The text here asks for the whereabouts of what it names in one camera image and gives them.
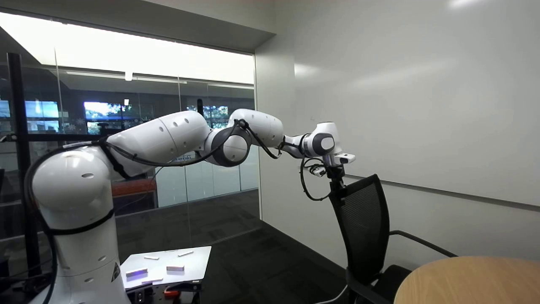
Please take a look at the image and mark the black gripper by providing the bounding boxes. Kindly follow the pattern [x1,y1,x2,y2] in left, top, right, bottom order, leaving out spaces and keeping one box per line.
[326,165,348,205]

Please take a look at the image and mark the black mesh office chair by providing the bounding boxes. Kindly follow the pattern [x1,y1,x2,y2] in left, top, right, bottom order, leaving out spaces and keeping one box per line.
[327,173,459,304]

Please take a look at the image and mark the white low cabinets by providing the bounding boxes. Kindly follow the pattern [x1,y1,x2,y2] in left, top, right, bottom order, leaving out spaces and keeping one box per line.
[154,146,260,210]

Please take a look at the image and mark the round wooden table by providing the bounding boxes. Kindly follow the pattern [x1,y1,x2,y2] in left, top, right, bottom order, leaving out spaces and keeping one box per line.
[392,256,540,304]

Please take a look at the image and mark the white flat board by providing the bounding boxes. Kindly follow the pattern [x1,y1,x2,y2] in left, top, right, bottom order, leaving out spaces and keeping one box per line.
[118,246,214,293]

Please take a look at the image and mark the small red object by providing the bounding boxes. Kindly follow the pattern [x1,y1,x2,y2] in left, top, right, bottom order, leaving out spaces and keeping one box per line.
[162,286,196,301]

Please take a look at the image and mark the reddish brown bench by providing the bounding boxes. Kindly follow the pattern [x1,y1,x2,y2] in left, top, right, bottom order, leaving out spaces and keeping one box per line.
[111,178,159,200]

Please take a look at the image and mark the lit background monitor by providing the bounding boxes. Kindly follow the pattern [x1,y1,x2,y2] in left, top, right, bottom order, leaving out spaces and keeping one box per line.
[83,100,130,138]
[24,100,61,136]

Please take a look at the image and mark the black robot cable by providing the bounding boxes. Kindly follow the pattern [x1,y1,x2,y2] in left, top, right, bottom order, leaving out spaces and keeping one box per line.
[22,117,334,304]

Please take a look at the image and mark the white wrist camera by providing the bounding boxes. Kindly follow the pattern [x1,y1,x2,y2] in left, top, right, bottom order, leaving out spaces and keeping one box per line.
[327,151,358,170]

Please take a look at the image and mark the white wall whiteboard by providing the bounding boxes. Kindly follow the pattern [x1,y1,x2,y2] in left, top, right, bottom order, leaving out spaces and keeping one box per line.
[292,0,540,214]

